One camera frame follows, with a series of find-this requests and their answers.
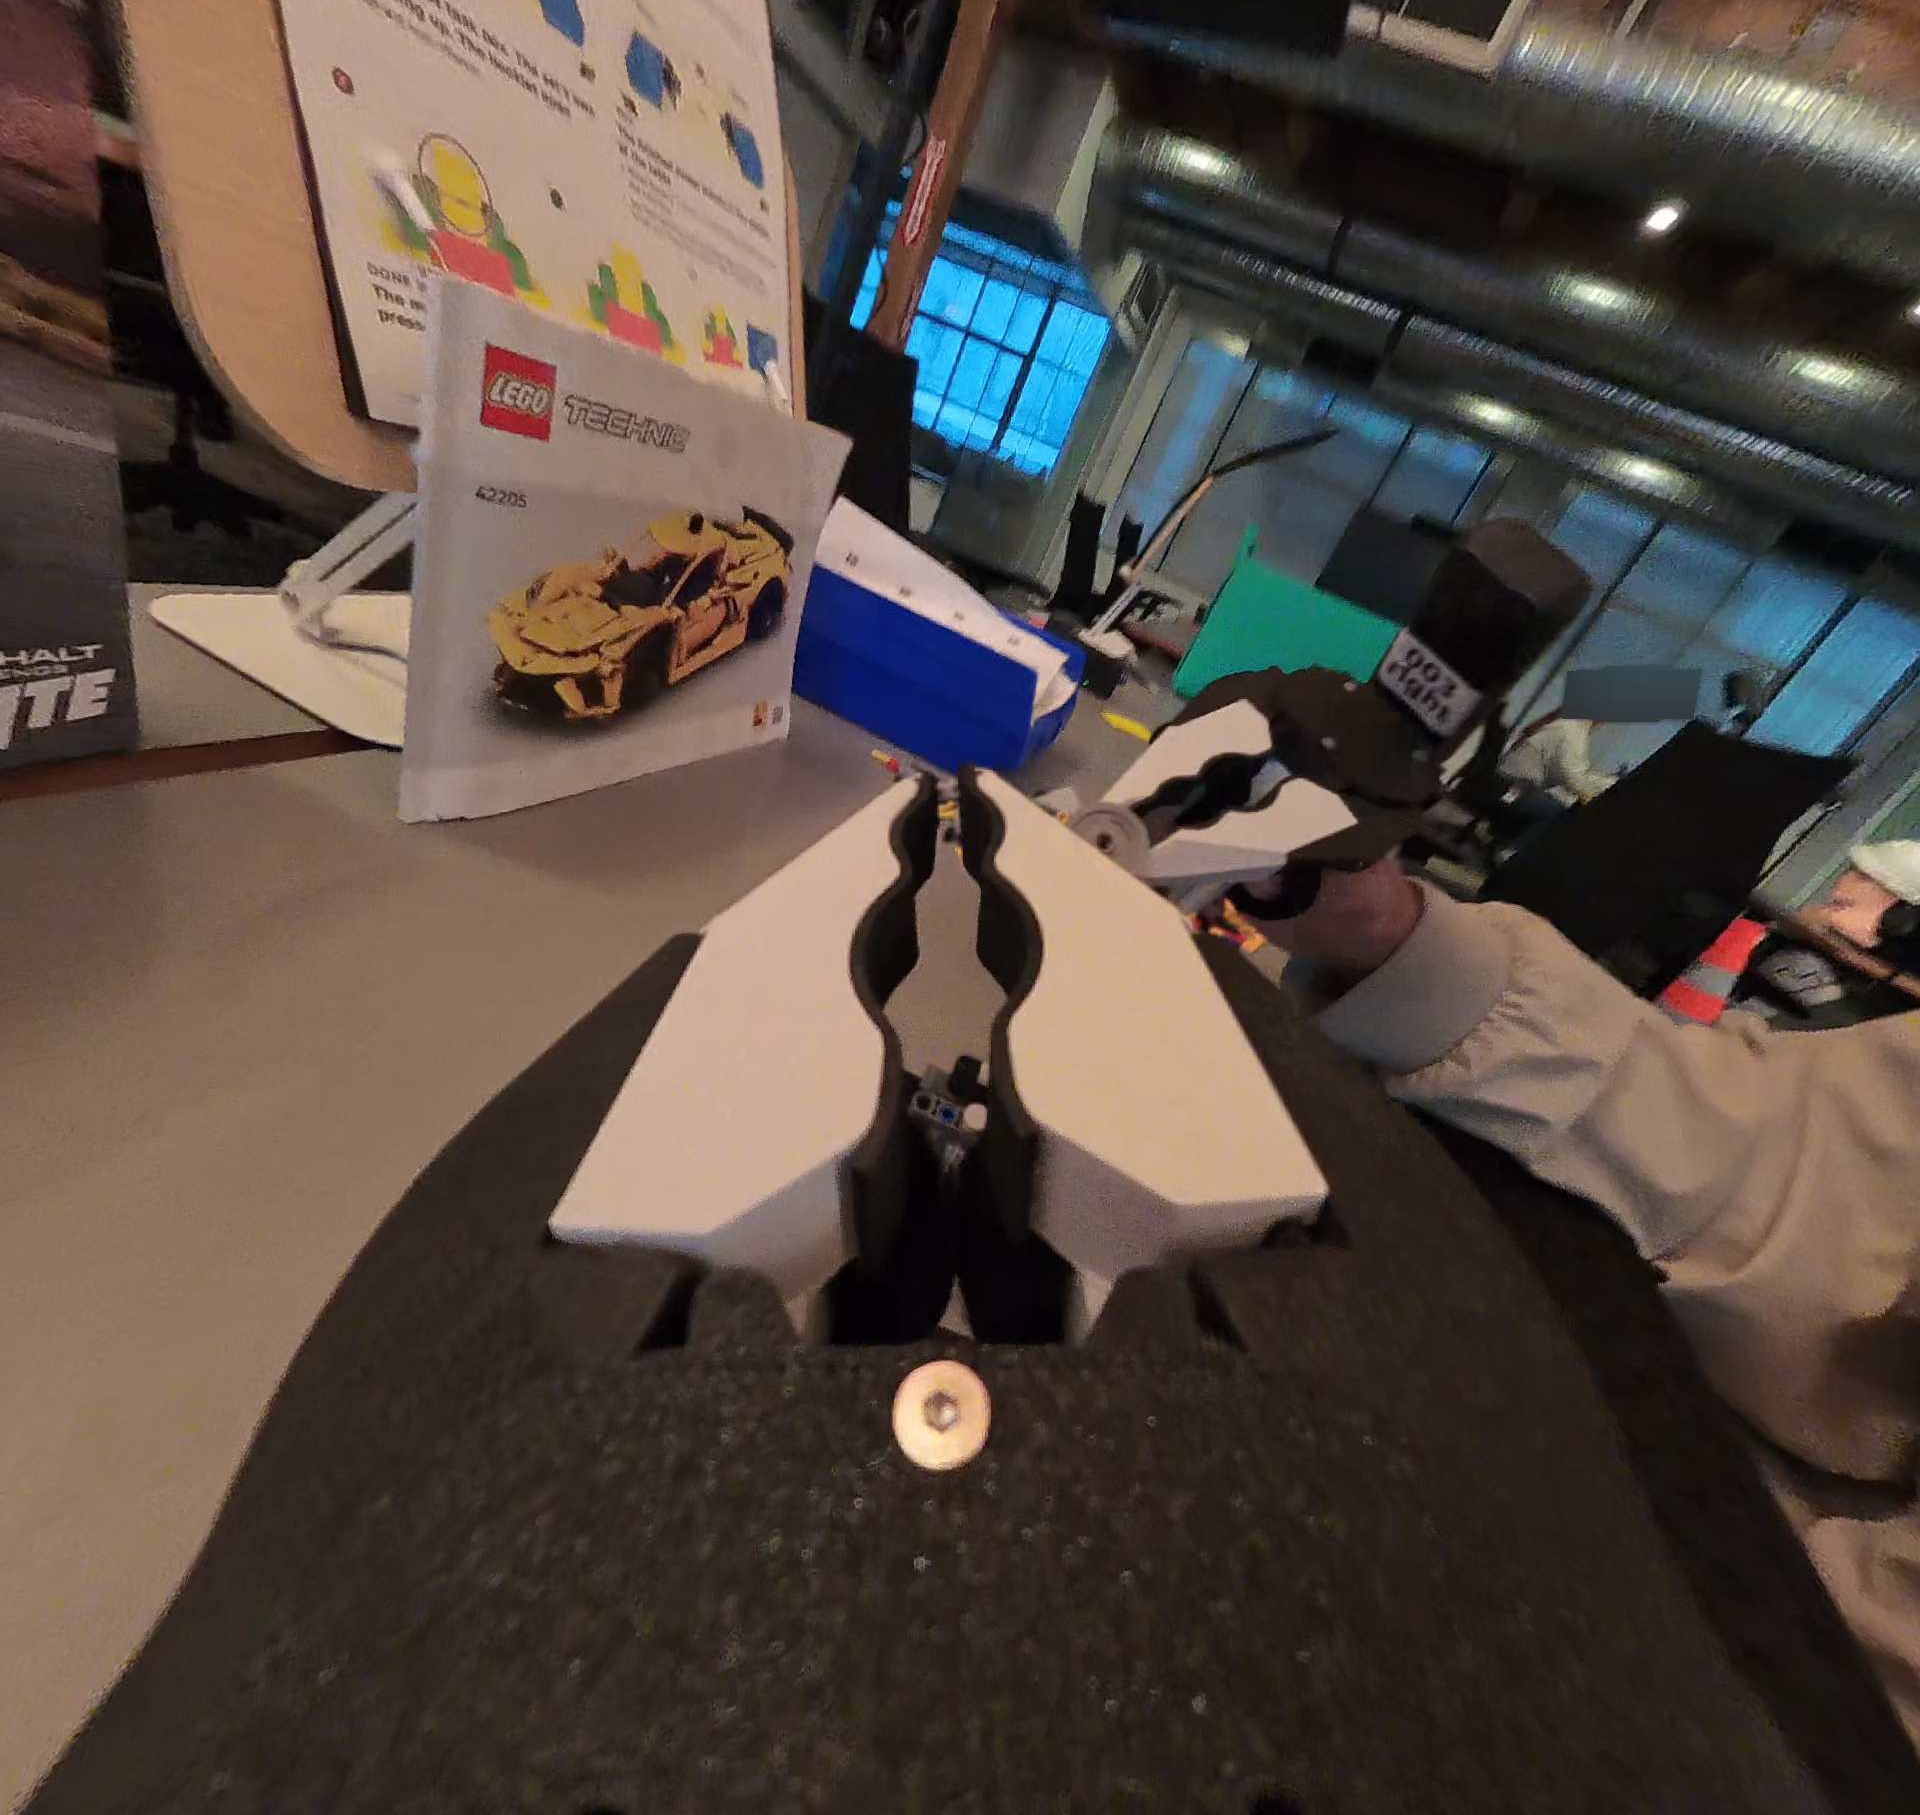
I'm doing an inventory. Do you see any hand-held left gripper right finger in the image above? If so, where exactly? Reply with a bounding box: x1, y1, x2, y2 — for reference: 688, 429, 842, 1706
958, 765, 1332, 1345

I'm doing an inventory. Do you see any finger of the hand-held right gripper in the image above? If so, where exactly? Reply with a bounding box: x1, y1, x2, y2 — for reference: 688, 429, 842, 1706
1099, 697, 1281, 839
1147, 778, 1359, 896

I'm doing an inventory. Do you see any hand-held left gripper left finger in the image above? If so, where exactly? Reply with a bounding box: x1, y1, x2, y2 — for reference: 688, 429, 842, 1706
551, 778, 943, 1345

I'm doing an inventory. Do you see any toy car chassis assembly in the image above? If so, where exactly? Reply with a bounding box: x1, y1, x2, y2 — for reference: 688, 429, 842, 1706
899, 786, 1166, 1172

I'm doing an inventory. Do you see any pile of toy brick pieces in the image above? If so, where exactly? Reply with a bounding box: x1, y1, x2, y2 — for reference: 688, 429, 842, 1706
870, 746, 1266, 956

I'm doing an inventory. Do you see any person's right forearm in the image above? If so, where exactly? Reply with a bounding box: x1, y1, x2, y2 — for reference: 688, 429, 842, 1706
1312, 883, 1920, 1487

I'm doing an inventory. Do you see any grey desk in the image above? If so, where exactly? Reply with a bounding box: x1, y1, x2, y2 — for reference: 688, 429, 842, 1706
0, 585, 1308, 1772

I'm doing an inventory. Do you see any person's right hand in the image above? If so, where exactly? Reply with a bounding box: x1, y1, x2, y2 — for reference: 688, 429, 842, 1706
1277, 856, 1427, 990

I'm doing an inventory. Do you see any teal green panel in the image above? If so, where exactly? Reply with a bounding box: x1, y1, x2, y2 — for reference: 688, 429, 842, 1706
1170, 526, 1403, 708

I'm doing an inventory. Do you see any blue plastic bin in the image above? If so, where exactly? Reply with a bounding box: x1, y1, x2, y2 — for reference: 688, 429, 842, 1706
792, 563, 1086, 774

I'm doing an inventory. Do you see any orange traffic cone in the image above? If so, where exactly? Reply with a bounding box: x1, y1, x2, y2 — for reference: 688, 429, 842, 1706
1656, 917, 1771, 1024

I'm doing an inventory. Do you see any paned window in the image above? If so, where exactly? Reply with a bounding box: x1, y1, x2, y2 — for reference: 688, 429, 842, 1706
856, 247, 1113, 484

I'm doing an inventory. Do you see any Lego instruction booklet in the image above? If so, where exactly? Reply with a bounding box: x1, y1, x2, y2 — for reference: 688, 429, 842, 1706
397, 277, 853, 825

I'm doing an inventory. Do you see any white poster stand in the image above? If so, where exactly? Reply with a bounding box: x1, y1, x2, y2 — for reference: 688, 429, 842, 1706
151, 487, 422, 752

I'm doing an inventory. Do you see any brown strip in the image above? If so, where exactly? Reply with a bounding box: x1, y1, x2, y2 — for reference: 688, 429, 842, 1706
0, 728, 369, 806

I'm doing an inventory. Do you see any red brown pipe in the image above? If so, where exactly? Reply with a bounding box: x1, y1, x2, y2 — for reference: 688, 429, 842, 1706
861, 0, 1024, 353

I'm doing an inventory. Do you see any black Lego set box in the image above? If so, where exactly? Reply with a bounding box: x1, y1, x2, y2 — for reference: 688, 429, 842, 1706
0, 345, 140, 774

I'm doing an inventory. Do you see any person's beige jacket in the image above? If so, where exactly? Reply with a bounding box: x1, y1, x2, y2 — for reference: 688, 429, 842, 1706
1725, 1394, 1920, 1756

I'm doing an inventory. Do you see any instruction poster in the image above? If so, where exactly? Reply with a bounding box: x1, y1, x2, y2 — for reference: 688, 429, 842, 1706
255, 0, 797, 429

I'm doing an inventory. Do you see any plywood backing board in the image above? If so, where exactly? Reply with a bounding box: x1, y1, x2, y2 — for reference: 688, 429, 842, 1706
96, 0, 811, 498

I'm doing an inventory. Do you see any silver ventilation duct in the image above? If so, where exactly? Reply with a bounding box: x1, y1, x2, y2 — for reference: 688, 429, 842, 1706
1096, 14, 1920, 498

